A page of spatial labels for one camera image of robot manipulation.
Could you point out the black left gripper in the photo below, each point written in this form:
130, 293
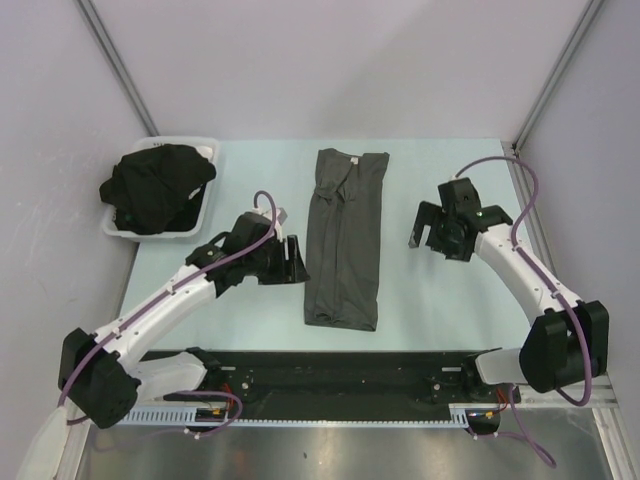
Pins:
279, 276

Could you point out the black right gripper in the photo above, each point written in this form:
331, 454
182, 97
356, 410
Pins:
430, 214

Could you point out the dark grey t shirt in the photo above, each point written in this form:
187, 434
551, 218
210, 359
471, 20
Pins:
343, 241

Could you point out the white t shirt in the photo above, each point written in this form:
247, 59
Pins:
208, 153

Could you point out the black t shirt pile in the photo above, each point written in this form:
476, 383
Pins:
150, 188

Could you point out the white plastic laundry bin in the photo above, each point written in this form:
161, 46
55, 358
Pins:
109, 226

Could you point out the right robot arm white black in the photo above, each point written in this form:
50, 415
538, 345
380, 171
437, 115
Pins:
568, 338

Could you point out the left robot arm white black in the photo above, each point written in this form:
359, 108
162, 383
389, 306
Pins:
105, 374

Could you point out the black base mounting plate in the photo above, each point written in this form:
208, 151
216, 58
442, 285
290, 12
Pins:
434, 377

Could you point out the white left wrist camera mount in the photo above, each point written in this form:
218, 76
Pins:
279, 215

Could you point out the light blue cable duct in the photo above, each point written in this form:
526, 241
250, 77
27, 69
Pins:
192, 416

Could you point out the aluminium right corner post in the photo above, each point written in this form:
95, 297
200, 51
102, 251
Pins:
586, 20

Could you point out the aluminium corner post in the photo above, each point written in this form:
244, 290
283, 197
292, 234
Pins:
112, 56
586, 20

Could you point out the aluminium left corner post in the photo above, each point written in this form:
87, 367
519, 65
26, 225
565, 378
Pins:
112, 56

